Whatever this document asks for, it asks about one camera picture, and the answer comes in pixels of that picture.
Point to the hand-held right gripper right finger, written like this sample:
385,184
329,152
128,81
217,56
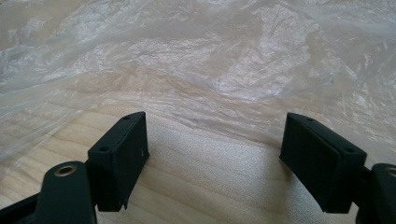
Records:
323,168

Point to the clear plastic bag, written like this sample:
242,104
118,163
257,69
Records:
218,62

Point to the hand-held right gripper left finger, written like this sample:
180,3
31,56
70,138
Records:
120,161

